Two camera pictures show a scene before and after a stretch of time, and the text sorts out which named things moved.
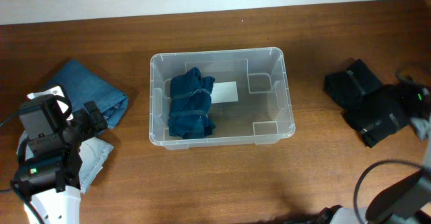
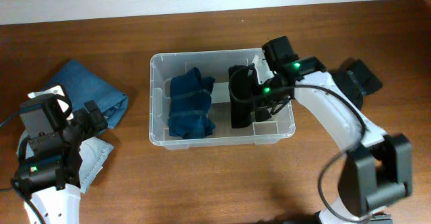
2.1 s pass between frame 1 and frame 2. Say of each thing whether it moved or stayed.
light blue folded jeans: stayed
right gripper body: moved
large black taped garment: moved
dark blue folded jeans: stayed
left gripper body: stayed
